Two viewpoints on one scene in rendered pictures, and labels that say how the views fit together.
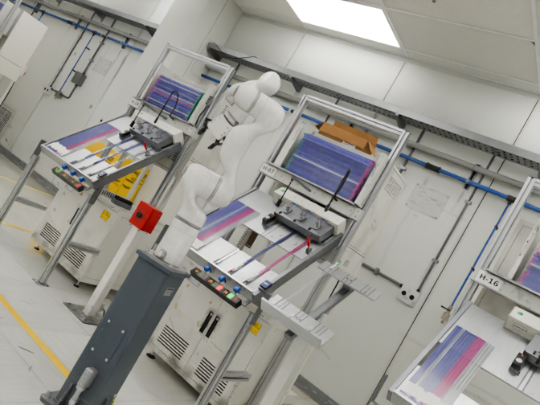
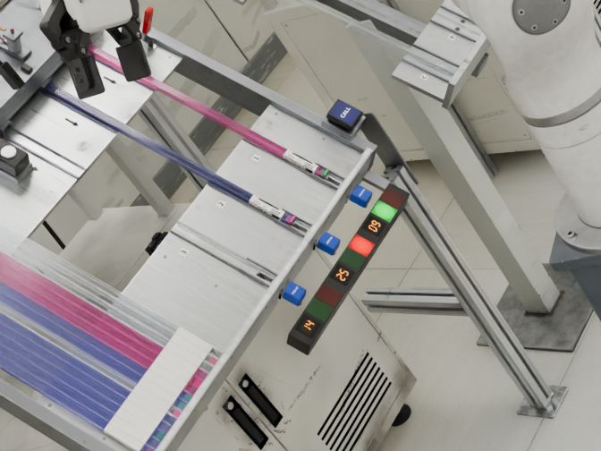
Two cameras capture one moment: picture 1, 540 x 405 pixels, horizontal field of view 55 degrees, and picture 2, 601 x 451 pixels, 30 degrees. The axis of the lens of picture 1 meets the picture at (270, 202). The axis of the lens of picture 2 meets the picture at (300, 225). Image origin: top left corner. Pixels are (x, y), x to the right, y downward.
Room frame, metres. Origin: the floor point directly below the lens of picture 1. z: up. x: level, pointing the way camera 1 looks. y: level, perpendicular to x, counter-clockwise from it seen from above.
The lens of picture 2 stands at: (2.07, 1.49, 1.60)
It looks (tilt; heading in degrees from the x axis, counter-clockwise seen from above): 28 degrees down; 291
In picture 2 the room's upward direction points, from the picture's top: 37 degrees counter-clockwise
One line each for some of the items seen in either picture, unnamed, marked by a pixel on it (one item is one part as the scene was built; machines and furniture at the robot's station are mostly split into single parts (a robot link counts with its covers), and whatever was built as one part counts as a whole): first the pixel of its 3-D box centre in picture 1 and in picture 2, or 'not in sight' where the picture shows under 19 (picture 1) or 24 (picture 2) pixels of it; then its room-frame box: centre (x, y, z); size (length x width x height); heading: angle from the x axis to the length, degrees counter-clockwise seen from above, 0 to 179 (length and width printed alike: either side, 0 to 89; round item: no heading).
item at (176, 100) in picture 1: (148, 168); not in sight; (4.08, 0.96, 0.95); 1.35 x 0.82 x 1.90; 146
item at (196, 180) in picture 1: (195, 194); (535, 25); (2.16, 0.28, 1.00); 0.19 x 0.12 x 0.24; 104
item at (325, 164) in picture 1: (330, 168); not in sight; (3.11, -0.21, 1.52); 0.51 x 0.13 x 0.27; 56
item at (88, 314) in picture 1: (120, 260); not in sight; (3.26, 0.63, 0.39); 0.24 x 0.24 x 0.78; 56
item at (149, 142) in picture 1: (111, 193); not in sight; (3.90, 1.06, 0.66); 1.01 x 0.73 x 1.31; 146
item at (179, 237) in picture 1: (176, 243); (596, 149); (2.17, 0.25, 0.79); 0.19 x 0.19 x 0.18
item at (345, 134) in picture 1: (357, 140); not in sight; (3.42, -0.29, 1.82); 0.68 x 0.30 x 0.20; 56
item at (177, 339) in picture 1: (232, 341); (173, 421); (3.24, -0.23, 0.31); 0.70 x 0.65 x 0.62; 56
